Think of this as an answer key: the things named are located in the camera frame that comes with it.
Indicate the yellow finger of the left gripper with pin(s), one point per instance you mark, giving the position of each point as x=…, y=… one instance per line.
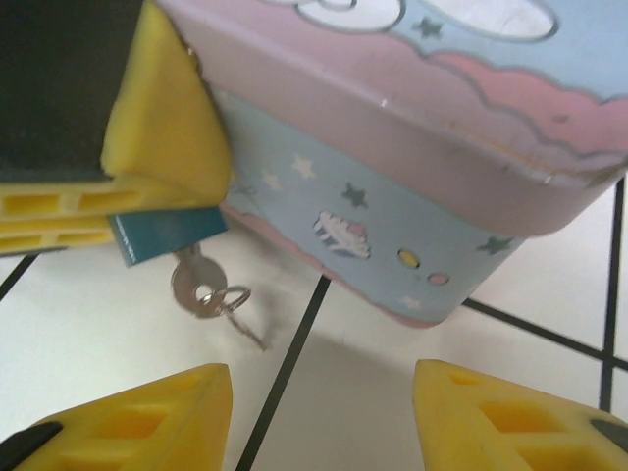
x=49, y=235
x=157, y=122

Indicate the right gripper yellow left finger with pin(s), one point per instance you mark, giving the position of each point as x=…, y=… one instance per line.
x=147, y=427

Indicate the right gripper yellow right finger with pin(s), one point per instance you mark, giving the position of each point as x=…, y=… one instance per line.
x=515, y=427

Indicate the small teal padlock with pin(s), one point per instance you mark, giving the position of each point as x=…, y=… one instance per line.
x=162, y=235

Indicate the small silver key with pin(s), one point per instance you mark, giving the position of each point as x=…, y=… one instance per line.
x=189, y=279

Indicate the light blue patterned pouch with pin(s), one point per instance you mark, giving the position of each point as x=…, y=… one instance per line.
x=392, y=147

